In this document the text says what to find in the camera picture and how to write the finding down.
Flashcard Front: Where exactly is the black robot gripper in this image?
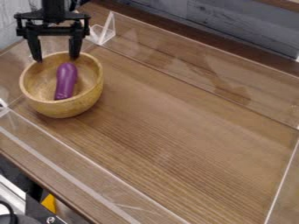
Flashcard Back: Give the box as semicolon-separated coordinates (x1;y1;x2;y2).
13;10;90;63

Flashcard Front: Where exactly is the purple toy eggplant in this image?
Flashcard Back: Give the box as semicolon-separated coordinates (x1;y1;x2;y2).
53;62;78;100

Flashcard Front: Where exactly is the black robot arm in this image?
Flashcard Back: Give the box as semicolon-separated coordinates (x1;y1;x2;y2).
13;0;90;63

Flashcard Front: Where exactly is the brown wooden bowl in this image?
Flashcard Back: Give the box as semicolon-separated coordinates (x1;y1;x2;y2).
18;52;104;118

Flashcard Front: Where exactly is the clear acrylic table barrier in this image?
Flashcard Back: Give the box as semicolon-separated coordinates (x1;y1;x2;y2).
0;15;299;224

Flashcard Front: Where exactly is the yellow label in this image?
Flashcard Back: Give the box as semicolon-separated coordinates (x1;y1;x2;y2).
41;194;57;214

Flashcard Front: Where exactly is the clear acrylic corner bracket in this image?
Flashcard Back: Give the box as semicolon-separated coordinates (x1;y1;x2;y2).
86;12;116;46

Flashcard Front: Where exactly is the black cable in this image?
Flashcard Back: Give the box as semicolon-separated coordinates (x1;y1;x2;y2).
0;200;18;224

